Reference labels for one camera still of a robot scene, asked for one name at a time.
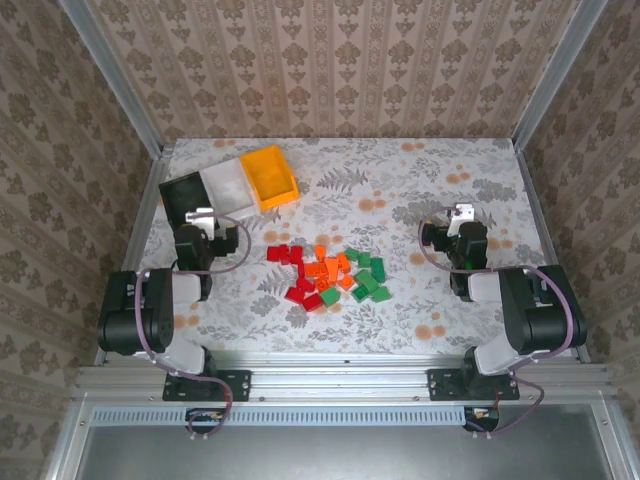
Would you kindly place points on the aluminium side rail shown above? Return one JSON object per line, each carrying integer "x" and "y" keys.
{"x": 149, "y": 200}
{"x": 536, "y": 200}

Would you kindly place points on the orange lego brick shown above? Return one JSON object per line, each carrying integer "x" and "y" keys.
{"x": 343, "y": 261}
{"x": 322, "y": 285}
{"x": 332, "y": 265}
{"x": 346, "y": 283}
{"x": 320, "y": 250}
{"x": 316, "y": 271}

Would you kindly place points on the green lego brick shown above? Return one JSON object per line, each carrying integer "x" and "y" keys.
{"x": 330, "y": 297}
{"x": 377, "y": 268}
{"x": 381, "y": 294}
{"x": 365, "y": 276}
{"x": 360, "y": 295}
{"x": 364, "y": 260}
{"x": 370, "y": 286}
{"x": 352, "y": 255}

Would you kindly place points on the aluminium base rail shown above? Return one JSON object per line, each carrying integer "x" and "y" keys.
{"x": 340, "y": 380}

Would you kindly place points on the aluminium frame post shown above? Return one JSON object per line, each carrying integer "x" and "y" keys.
{"x": 553, "y": 75}
{"x": 118, "y": 82}

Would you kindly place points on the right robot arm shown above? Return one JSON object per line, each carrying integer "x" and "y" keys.
{"x": 540, "y": 320}

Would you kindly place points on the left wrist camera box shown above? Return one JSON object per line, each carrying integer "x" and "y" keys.
{"x": 200, "y": 216}

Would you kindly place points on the yellow plastic bin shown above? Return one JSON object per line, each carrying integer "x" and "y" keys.
{"x": 270, "y": 175}

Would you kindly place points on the white plastic bin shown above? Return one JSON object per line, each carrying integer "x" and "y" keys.
{"x": 230, "y": 190}

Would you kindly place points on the floral table cover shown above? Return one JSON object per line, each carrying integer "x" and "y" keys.
{"x": 260, "y": 332}

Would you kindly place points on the black connector box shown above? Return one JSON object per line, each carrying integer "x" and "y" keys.
{"x": 482, "y": 419}
{"x": 205, "y": 419}

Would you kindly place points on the black plastic bin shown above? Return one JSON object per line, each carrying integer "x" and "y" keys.
{"x": 182, "y": 192}

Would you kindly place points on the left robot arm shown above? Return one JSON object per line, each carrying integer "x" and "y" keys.
{"x": 155, "y": 320}

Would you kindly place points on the grey metal sheet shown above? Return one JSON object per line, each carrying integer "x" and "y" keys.
{"x": 350, "y": 455}

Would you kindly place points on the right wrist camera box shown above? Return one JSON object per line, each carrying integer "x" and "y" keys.
{"x": 462, "y": 212}

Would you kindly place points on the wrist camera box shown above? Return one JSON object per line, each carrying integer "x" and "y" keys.
{"x": 200, "y": 216}
{"x": 462, "y": 212}

